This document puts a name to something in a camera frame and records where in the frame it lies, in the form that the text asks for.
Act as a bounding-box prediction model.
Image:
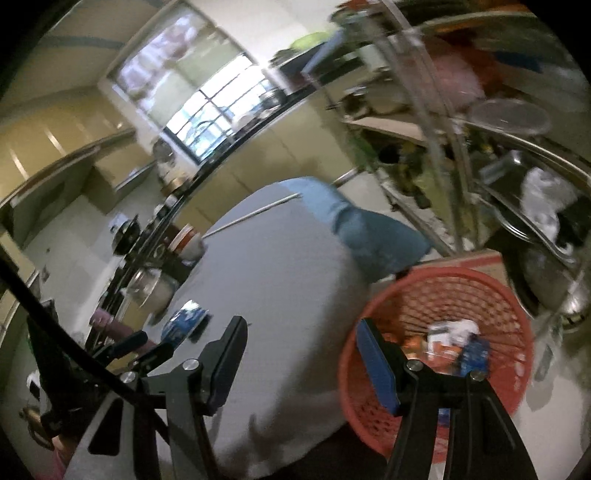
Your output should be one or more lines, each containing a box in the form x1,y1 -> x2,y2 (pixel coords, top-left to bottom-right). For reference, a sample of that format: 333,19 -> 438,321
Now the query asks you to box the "red and white bowl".
168,224 -> 205,262

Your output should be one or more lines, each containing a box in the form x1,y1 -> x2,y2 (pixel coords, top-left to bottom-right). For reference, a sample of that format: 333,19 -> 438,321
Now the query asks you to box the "red plastic mesh basket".
338,267 -> 533,456

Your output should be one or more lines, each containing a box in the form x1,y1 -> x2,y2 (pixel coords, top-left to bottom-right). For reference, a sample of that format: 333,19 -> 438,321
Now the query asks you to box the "blue snack box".
160,300 -> 209,347

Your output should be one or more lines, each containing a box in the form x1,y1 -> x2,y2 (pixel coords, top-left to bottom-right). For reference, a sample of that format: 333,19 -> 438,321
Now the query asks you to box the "maroon thermos bottle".
89,308 -> 135,342

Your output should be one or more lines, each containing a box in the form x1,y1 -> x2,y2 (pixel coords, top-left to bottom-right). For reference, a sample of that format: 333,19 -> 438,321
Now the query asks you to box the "white cable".
201,192 -> 304,241

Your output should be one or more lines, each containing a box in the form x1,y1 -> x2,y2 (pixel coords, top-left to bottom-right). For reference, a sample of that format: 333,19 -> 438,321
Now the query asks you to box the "blue cloth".
280,177 -> 432,283

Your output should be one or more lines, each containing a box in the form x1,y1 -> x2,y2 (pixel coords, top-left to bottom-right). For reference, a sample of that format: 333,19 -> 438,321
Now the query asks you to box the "metal storage rack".
332,1 -> 590,318

